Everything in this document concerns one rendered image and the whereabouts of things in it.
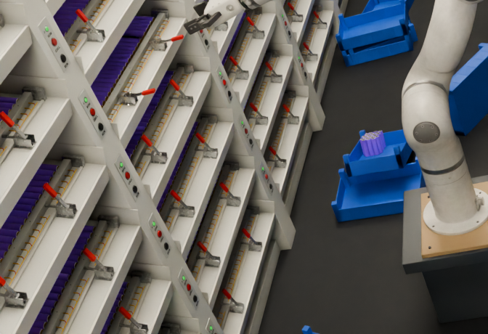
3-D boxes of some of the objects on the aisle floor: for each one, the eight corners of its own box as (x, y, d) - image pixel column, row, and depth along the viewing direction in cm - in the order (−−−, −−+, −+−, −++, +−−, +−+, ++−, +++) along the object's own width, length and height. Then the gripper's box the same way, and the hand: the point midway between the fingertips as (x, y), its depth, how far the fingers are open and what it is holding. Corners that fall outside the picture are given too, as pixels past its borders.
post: (254, 390, 267) (-61, -193, 177) (247, 417, 260) (-85, -178, 170) (194, 394, 275) (-138, -163, 185) (186, 420, 267) (-164, -147, 178)
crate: (510, 89, 342) (499, 44, 332) (465, 136, 329) (452, 91, 319) (492, 86, 348) (481, 42, 338) (447, 132, 335) (433, 88, 325)
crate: (364, 149, 345) (359, 130, 343) (417, 141, 337) (412, 120, 335) (347, 177, 318) (342, 156, 316) (404, 168, 311) (399, 147, 309)
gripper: (247, -36, 227) (192, -8, 235) (231, -3, 214) (173, 25, 222) (262, -12, 230) (208, 15, 238) (247, 22, 217) (190, 49, 225)
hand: (194, 19), depth 230 cm, fingers open, 8 cm apart
